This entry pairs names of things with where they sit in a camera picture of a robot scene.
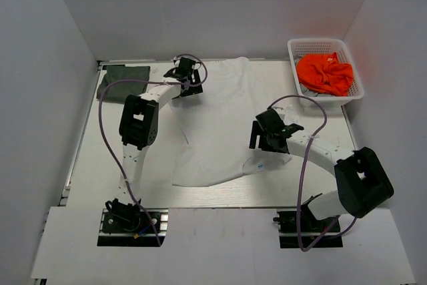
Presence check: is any white t-shirt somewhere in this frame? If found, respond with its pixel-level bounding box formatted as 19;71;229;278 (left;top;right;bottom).
170;57;291;187

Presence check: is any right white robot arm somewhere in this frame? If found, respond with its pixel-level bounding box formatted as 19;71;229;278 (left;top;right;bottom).
249;108;394;231

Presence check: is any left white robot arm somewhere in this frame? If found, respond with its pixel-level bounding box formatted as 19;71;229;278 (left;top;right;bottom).
106;54;207;231

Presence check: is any grey t-shirt in basket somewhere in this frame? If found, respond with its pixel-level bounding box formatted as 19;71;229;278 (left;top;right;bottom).
300;84;332;97

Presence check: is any folded dark green t-shirt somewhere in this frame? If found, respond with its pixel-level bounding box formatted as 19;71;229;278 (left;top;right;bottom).
96;65;151;104

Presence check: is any orange t-shirt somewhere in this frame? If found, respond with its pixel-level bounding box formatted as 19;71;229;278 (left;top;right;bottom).
296;52;354;96

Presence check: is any white plastic basket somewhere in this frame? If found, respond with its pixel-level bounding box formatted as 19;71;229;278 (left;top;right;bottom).
288;38;364;107

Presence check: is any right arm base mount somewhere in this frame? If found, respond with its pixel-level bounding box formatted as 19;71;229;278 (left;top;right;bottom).
272;210;344;249

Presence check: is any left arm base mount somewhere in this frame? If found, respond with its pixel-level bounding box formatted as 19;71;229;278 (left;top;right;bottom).
97;200;168;248

